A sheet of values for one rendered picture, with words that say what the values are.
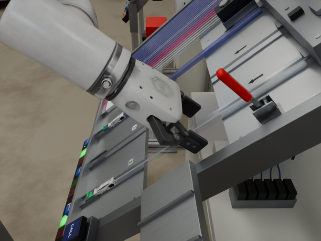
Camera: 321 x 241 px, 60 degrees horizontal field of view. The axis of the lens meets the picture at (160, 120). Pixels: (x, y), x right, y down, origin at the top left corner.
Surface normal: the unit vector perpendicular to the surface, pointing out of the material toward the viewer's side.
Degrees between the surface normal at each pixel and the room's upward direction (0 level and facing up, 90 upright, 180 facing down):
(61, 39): 64
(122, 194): 42
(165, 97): 38
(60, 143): 0
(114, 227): 90
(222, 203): 0
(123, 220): 90
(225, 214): 0
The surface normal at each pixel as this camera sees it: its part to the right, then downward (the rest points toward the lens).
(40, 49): -0.05, 0.69
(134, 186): -0.67, -0.57
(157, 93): 0.61, -0.57
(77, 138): 0.00, -0.77
